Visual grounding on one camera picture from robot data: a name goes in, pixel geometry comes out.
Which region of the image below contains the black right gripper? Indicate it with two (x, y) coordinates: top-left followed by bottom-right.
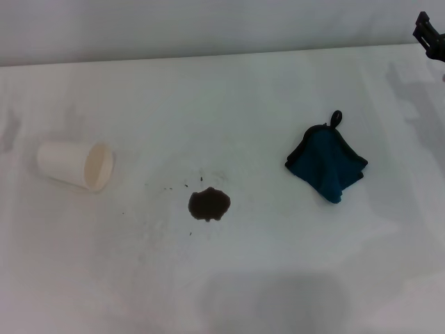
(412, 10), (445, 64)

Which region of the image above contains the blue rag with black trim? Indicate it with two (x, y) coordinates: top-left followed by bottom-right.
(284, 110), (369, 205)

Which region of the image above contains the white paper cup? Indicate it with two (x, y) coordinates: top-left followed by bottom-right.
(36, 140), (115, 193)

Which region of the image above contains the black water stain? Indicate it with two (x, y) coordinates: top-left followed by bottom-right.
(188, 186), (232, 223)

